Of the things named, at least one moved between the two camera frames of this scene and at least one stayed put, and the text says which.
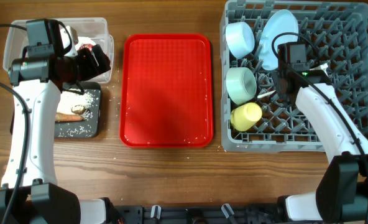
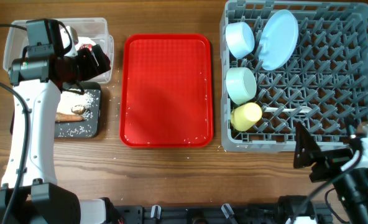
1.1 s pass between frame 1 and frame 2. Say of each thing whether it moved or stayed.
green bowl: stayed
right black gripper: moved
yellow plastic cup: stayed
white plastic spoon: moved
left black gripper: stayed
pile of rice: stayed
